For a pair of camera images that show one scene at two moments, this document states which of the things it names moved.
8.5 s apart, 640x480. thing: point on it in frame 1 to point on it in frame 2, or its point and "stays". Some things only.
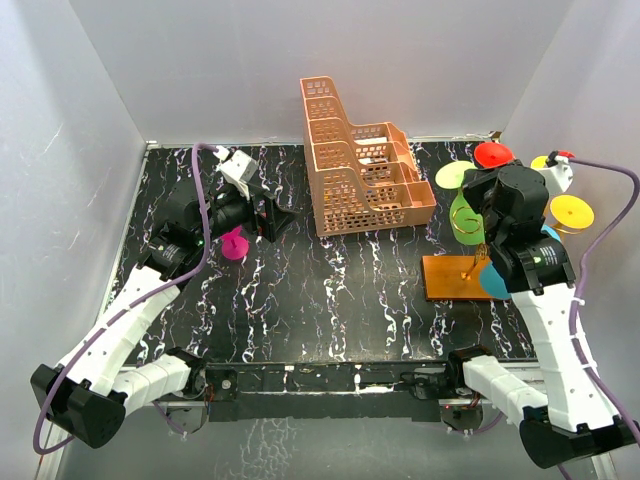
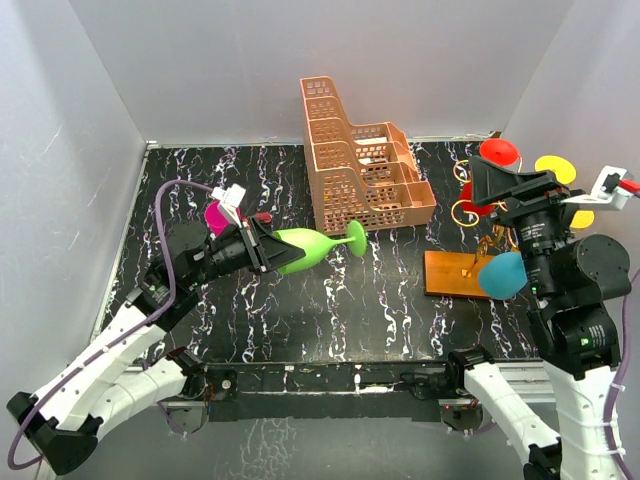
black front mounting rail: x=410 y=389 stays
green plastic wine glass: x=466 y=222 to x=315 y=245
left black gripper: x=279 y=217 to x=265 y=250
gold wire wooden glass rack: x=455 y=278 stays
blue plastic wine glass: x=491 y=279 stays
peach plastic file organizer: x=362 y=174 stays
